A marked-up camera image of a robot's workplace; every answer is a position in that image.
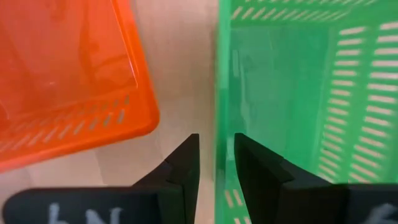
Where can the green plastic slotted basket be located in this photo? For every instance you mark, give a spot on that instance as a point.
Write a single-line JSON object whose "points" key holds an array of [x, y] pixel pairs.
{"points": [[280, 77]]}

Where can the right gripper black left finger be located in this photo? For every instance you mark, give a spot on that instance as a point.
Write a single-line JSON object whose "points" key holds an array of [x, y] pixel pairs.
{"points": [[93, 205]]}

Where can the orange plastic slotted basket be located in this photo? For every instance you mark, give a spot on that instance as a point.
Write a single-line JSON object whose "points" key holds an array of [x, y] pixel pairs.
{"points": [[62, 62]]}

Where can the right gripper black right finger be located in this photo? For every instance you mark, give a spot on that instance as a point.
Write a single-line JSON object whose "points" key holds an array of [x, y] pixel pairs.
{"points": [[295, 202]]}

